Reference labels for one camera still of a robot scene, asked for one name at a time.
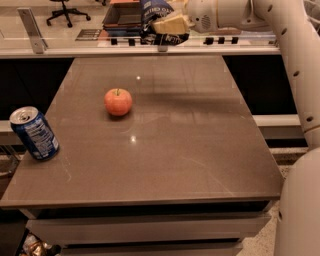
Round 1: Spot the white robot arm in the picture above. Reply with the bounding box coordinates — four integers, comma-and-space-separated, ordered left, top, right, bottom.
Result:
152, 0, 320, 256

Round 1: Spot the left metal railing bracket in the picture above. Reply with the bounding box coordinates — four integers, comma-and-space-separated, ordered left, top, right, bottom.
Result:
17, 7, 47, 54

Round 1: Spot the middle metal railing bracket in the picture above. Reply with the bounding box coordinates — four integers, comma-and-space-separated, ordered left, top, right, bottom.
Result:
157, 45, 168, 53

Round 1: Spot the black office chair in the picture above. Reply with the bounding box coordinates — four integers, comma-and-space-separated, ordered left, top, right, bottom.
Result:
46, 0, 91, 28

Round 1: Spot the blue chip bag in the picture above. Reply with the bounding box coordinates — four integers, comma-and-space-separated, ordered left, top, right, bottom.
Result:
139, 0, 189, 45

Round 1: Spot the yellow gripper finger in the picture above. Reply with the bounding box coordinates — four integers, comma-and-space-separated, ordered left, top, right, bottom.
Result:
152, 14, 189, 34

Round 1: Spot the blue soda can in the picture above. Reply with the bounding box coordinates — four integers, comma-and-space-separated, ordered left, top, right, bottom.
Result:
9, 106, 59, 161

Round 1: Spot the grey table drawer unit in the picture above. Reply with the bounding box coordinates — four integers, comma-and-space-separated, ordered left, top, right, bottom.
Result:
19, 199, 275, 252

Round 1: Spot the dark open tray box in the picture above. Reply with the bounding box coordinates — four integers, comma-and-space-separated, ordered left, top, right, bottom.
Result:
102, 0, 141, 34

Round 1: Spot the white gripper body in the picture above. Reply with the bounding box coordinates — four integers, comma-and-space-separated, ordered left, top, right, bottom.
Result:
187, 0, 218, 33

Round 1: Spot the metal railing bracket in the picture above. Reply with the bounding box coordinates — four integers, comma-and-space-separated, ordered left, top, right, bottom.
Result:
17, 7, 47, 54
157, 45, 168, 53

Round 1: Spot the red apple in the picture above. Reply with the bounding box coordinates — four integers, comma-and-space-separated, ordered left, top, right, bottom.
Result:
104, 88, 132, 116

